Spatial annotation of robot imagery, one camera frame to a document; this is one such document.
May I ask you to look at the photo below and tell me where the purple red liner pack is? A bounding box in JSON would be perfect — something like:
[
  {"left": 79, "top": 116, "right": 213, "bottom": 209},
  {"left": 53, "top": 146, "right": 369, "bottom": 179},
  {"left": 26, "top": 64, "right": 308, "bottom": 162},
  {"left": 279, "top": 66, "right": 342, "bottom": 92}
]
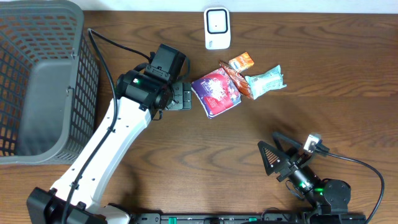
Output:
[{"left": 192, "top": 68, "right": 241, "bottom": 119}]

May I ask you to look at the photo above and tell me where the white barcode scanner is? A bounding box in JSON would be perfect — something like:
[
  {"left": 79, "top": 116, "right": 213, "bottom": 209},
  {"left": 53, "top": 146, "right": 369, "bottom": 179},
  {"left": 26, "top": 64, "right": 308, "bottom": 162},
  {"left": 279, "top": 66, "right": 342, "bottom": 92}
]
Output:
[{"left": 203, "top": 7, "right": 231, "bottom": 50}]

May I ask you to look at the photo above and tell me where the grey plastic laundry basket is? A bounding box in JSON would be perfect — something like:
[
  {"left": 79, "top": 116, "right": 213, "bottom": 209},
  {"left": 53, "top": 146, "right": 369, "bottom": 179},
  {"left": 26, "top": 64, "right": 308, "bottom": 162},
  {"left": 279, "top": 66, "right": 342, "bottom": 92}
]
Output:
[{"left": 1, "top": 1, "right": 100, "bottom": 165}]

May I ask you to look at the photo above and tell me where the red snack wrapper packet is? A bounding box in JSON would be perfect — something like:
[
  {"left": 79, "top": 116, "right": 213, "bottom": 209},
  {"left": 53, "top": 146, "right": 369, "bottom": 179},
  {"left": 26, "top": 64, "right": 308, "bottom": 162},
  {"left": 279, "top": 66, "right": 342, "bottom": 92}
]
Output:
[{"left": 219, "top": 60, "right": 254, "bottom": 100}]

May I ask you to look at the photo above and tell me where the green Zappy wipes pack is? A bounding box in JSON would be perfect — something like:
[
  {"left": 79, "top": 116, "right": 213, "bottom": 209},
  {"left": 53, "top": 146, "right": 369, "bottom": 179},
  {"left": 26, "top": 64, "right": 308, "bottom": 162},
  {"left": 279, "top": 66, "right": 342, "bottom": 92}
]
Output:
[{"left": 244, "top": 65, "right": 287, "bottom": 100}]

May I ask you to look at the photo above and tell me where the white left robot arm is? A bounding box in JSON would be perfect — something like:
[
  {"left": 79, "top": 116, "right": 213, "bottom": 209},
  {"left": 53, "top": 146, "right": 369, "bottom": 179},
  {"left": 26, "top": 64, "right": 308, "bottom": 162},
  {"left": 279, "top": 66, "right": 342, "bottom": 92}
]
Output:
[{"left": 27, "top": 68, "right": 192, "bottom": 223}]

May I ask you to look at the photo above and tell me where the orange Kleenex tissue pack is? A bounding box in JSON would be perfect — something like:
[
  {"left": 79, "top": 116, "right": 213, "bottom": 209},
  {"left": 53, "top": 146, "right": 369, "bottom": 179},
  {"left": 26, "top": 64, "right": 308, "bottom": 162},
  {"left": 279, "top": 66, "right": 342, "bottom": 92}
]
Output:
[{"left": 228, "top": 52, "right": 254, "bottom": 73}]

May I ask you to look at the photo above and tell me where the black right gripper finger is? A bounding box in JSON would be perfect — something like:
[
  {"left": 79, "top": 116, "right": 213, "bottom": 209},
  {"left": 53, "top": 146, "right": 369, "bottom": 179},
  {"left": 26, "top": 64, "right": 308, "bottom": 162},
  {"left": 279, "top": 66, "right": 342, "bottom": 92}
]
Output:
[
  {"left": 257, "top": 140, "right": 291, "bottom": 176},
  {"left": 272, "top": 132, "right": 302, "bottom": 152}
]

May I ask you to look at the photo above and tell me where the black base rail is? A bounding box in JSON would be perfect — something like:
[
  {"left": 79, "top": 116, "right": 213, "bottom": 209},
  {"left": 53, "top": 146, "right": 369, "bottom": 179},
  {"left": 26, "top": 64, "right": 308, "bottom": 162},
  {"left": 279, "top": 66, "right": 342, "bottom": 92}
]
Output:
[{"left": 102, "top": 203, "right": 368, "bottom": 224}]

